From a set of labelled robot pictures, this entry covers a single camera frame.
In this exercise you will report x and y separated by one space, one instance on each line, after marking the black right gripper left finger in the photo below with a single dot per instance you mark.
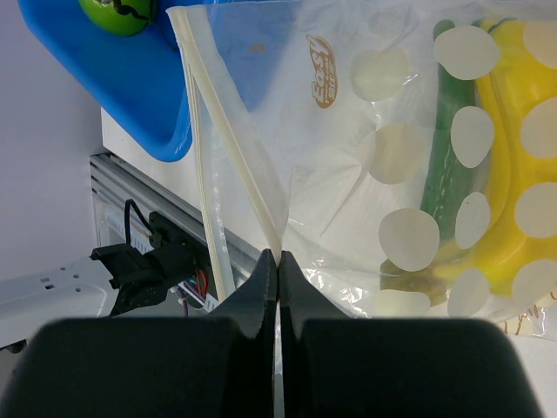
216 365

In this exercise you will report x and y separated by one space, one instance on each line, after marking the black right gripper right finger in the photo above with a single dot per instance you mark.
336 366

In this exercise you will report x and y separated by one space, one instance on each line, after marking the green toy pepper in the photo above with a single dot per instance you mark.
447 182

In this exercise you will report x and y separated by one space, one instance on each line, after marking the clear dotted zip top bag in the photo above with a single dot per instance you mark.
313 125

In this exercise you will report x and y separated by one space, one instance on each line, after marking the yellow toy banana bunch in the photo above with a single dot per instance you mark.
508 93

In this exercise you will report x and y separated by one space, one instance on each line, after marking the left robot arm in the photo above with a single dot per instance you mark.
113 280

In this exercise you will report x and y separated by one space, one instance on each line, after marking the blue plastic bin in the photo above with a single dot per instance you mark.
138 80

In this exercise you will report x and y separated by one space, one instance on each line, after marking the green toy watermelon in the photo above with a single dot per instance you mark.
120 18

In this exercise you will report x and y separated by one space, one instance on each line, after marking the aluminium mounting rail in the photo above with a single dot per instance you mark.
113 181

